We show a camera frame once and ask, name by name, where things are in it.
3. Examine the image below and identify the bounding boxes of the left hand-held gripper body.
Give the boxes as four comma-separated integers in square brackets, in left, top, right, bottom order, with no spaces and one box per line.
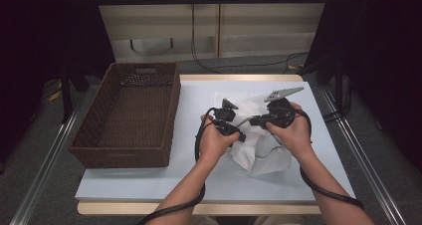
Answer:
[213,98,239,135]

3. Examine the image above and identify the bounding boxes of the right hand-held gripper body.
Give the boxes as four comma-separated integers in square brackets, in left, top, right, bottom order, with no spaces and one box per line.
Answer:
[264,86,305,129]

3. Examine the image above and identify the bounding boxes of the white garment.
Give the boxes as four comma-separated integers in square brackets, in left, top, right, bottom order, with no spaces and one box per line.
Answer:
[230,116,267,173]

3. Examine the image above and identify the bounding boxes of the white mesh laundry bag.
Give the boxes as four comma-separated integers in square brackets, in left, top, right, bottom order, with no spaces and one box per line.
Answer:
[213,91,293,176]

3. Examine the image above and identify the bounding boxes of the brown wicker basket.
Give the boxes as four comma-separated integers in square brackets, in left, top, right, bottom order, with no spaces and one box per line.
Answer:
[67,62,182,169]

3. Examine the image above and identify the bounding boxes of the person's right hand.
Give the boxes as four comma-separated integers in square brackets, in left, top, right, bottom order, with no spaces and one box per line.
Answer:
[266,102,313,161]

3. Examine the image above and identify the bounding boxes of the person's left hand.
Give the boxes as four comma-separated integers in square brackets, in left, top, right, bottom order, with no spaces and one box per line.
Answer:
[198,114,240,166]

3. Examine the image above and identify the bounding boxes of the wooden table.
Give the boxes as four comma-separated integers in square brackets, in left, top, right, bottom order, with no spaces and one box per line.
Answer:
[77,74,322,217]

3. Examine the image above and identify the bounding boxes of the white foam board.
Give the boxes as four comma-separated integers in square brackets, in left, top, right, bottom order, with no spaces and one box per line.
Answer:
[75,80,357,204]

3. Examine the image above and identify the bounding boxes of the black metal stand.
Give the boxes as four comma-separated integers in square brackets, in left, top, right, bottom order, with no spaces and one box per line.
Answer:
[332,62,352,119]
[59,62,91,124]

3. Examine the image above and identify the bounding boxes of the person's left leg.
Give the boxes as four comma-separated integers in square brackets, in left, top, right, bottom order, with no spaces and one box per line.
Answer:
[190,215,220,225]

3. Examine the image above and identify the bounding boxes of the person's leg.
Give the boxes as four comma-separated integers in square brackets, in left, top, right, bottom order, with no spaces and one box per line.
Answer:
[252,215,308,225]
[190,215,220,225]

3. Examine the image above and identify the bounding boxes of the person's right leg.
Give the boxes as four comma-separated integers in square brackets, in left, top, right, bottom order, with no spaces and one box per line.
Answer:
[252,215,308,225]

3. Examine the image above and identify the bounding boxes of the black curtain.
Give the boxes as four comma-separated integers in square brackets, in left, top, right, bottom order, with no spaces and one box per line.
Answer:
[303,0,422,173]
[0,0,115,163]

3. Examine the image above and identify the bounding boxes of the left hand-held gripper cable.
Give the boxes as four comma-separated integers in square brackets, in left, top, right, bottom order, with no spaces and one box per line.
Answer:
[135,107,217,225]

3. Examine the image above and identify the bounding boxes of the hand-held gripper cable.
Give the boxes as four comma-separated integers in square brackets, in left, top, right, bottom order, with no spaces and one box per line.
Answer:
[135,107,217,225]
[292,109,365,210]

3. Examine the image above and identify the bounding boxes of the black floor cables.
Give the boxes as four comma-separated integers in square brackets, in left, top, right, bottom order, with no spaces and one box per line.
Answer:
[322,82,352,123]

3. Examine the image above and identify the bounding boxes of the right hand-held gripper cable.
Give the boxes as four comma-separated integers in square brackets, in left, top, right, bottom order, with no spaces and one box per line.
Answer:
[292,109,365,210]

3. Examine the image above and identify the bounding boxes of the black wall cable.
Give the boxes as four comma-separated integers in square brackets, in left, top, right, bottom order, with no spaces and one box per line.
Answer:
[190,4,310,74]

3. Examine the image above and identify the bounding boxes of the metal floor rail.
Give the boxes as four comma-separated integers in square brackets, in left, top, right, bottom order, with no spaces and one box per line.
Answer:
[9,99,88,225]
[319,87,407,225]

